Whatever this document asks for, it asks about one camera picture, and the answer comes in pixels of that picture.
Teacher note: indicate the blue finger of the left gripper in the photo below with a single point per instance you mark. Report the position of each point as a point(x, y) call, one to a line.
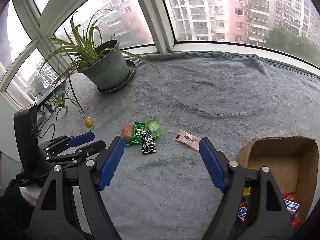
point(79, 156)
point(60, 144)

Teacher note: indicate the small yellow candy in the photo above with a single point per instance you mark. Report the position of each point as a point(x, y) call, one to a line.
point(246, 192)

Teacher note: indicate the brown egg snack red wrapper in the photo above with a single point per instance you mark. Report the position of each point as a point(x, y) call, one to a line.
point(126, 133)

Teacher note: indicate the light green candy packet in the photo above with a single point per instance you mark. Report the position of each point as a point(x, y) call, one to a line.
point(154, 128)

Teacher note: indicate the grey towel mat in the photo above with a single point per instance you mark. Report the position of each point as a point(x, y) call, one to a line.
point(228, 99)

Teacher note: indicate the brown cardboard box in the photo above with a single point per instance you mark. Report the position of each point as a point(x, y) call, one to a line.
point(293, 162)

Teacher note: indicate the yellow egg snack green wrapper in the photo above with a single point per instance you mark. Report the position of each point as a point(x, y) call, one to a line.
point(89, 123)

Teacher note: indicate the dark green candy packet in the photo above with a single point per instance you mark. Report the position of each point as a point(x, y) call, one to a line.
point(138, 128)

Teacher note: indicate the green plant pot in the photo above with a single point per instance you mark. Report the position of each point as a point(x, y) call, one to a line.
point(110, 71)

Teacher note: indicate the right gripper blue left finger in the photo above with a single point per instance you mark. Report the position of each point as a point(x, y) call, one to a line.
point(107, 162)

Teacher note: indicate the red snack bag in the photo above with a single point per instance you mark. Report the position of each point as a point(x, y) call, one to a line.
point(292, 197)

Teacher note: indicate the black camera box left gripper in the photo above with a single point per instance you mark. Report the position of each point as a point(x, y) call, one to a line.
point(25, 127)

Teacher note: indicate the white gloved left hand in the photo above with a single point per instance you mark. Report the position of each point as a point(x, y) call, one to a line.
point(31, 194)

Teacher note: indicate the snickers bar dark wrapper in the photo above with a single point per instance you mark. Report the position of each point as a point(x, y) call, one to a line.
point(291, 206)

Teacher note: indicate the spider plant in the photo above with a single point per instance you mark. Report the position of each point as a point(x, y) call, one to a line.
point(80, 47)

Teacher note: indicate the black white patterned packet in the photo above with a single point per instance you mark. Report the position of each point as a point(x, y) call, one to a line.
point(148, 143)

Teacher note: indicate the pink snack packet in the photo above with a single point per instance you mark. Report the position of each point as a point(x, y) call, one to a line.
point(188, 139)

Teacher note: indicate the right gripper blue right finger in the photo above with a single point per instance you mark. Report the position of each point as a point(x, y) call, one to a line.
point(216, 164)

